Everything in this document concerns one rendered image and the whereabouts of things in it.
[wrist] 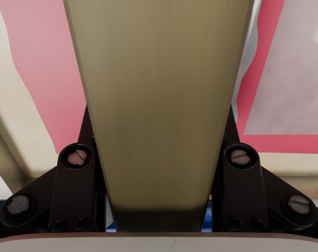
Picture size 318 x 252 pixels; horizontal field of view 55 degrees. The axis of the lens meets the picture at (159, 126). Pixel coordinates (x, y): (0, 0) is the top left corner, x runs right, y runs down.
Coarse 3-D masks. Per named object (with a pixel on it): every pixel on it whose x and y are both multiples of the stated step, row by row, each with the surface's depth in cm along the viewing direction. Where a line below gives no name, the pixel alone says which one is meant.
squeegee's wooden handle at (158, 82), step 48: (96, 0) 4; (144, 0) 4; (192, 0) 4; (240, 0) 4; (96, 48) 5; (144, 48) 5; (192, 48) 5; (240, 48) 5; (96, 96) 6; (144, 96) 5; (192, 96) 5; (96, 144) 7; (144, 144) 6; (192, 144) 6; (144, 192) 8; (192, 192) 8
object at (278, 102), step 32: (0, 0) 23; (32, 0) 23; (288, 0) 23; (32, 32) 25; (64, 32) 25; (288, 32) 25; (32, 64) 27; (64, 64) 27; (256, 64) 27; (288, 64) 27; (32, 96) 30; (64, 96) 30; (256, 96) 30; (288, 96) 30; (64, 128) 33; (256, 128) 33; (288, 128) 33
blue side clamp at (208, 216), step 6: (0, 204) 37; (210, 204) 37; (210, 210) 38; (210, 216) 39; (204, 222) 40; (210, 222) 40; (108, 228) 39; (114, 228) 39; (204, 228) 40; (210, 228) 40
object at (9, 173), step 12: (0, 144) 34; (0, 156) 34; (12, 156) 37; (0, 168) 34; (12, 168) 37; (0, 180) 34; (12, 180) 37; (24, 180) 40; (288, 180) 40; (300, 180) 40; (312, 180) 40; (0, 192) 36; (12, 192) 37; (312, 192) 39
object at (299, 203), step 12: (228, 120) 11; (228, 132) 11; (216, 168) 10; (264, 168) 10; (216, 180) 10; (264, 180) 10; (276, 180) 10; (216, 192) 11; (276, 192) 9; (288, 192) 9; (300, 192) 9; (276, 204) 9; (288, 204) 9; (300, 204) 9; (312, 204) 9; (276, 216) 9; (288, 216) 9; (300, 216) 9; (312, 216) 9; (300, 228) 9
